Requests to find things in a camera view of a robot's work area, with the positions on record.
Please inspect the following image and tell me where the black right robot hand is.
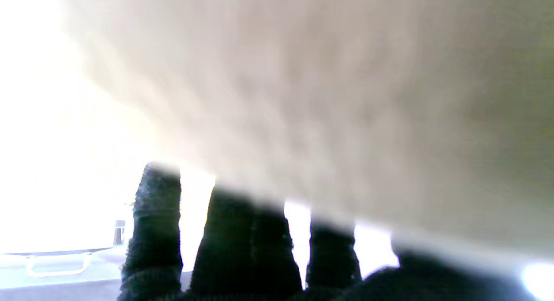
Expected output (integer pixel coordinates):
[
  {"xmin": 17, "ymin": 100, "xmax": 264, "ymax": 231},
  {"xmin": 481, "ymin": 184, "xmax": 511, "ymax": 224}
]
[{"xmin": 118, "ymin": 162, "xmax": 537, "ymax": 301}]

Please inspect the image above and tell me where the brown pillowcase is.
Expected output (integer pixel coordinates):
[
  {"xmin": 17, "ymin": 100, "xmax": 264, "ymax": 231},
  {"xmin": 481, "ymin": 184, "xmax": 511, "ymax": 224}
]
[{"xmin": 56, "ymin": 0, "xmax": 554, "ymax": 267}]

